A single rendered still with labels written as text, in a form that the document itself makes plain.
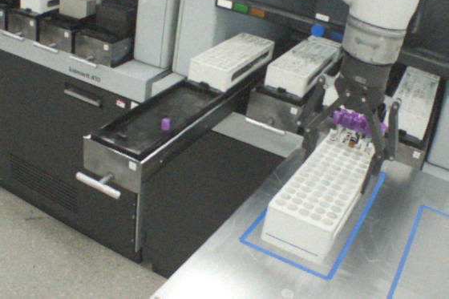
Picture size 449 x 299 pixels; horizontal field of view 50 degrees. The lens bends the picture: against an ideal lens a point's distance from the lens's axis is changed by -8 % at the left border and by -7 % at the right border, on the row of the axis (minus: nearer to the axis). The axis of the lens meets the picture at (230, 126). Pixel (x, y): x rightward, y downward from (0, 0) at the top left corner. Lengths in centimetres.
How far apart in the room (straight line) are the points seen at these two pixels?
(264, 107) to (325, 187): 49
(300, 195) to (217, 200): 67
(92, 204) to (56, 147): 22
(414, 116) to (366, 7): 51
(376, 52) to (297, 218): 26
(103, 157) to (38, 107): 79
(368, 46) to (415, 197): 34
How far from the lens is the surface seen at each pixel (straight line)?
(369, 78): 77
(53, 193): 188
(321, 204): 77
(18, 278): 183
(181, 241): 159
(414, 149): 118
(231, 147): 133
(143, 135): 101
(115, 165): 96
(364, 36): 74
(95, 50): 148
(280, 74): 124
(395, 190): 97
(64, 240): 196
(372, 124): 81
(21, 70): 174
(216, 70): 118
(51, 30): 159
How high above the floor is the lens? 131
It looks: 28 degrees down
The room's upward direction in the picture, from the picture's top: 10 degrees clockwise
